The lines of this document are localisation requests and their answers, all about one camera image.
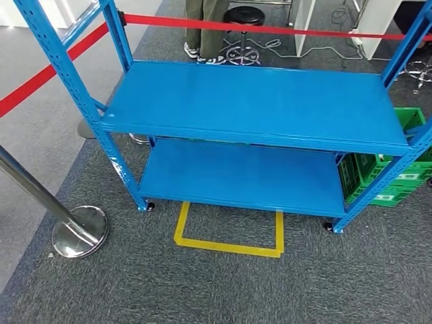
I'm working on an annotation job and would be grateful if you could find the white floor cable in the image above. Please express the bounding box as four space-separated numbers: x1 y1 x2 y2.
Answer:
262 38 364 61

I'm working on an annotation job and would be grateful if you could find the white desk panel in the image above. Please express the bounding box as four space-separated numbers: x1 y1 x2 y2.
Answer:
351 0 397 61

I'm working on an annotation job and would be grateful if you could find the stool with chrome star base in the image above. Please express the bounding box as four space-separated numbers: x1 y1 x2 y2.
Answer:
399 59 432 96

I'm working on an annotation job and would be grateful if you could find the white desk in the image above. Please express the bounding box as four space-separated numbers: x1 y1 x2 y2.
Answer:
292 0 316 58

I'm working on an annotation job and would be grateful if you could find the blue metal shelf rack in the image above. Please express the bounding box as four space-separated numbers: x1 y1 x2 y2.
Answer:
13 0 432 235

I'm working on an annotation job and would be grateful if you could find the green plastic crate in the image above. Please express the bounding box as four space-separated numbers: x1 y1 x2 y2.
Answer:
337 107 432 209

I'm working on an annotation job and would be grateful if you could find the chrome stanchion with round base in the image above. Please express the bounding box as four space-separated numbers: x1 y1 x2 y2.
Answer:
0 144 109 260

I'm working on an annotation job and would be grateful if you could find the black round stool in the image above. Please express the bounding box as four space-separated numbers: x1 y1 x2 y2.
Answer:
222 5 267 67

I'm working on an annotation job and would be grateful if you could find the person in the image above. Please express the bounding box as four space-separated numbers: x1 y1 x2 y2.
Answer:
393 0 432 24
184 0 231 65

